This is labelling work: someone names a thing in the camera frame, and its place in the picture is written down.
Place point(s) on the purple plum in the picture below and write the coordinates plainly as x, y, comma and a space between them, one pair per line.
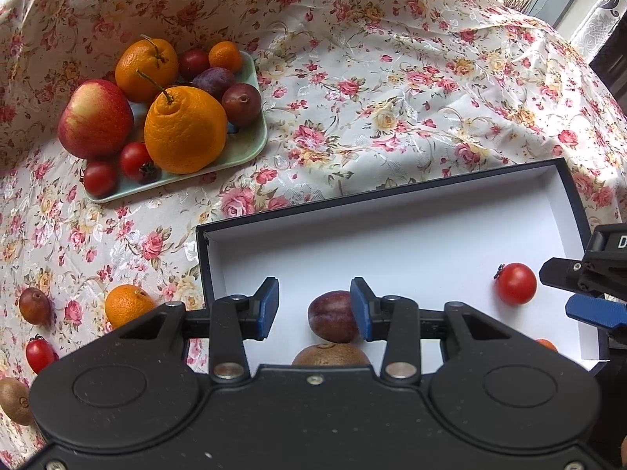
214, 82
329, 316

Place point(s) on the white box with dark rim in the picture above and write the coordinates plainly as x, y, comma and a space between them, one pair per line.
392, 235

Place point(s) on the round orange with stem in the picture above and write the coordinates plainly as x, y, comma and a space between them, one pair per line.
144, 68

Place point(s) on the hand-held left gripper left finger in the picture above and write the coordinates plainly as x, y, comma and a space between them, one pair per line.
267, 308

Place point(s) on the brown kiwi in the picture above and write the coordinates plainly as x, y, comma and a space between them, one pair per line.
328, 355
14, 400

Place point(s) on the cherry tomato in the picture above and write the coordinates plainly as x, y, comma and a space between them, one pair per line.
100, 178
136, 160
515, 283
39, 355

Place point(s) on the dark red passion fruit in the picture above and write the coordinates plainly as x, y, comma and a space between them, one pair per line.
241, 104

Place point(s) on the pale green tray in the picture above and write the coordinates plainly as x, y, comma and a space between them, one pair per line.
245, 144

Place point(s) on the red apple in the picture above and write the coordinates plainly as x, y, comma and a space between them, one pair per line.
95, 117

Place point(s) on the small mandarin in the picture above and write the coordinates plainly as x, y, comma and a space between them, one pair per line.
225, 56

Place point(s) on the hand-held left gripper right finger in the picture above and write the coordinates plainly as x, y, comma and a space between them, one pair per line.
363, 308

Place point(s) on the floral tablecloth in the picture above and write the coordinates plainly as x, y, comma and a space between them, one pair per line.
367, 83

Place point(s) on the white lace curtain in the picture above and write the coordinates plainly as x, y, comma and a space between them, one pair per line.
600, 24

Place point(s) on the large knobbed orange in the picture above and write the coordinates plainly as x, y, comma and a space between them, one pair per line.
186, 129

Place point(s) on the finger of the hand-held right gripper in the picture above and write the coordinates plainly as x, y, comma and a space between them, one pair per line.
597, 313
563, 274

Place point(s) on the red plum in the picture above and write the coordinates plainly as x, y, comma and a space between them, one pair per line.
193, 63

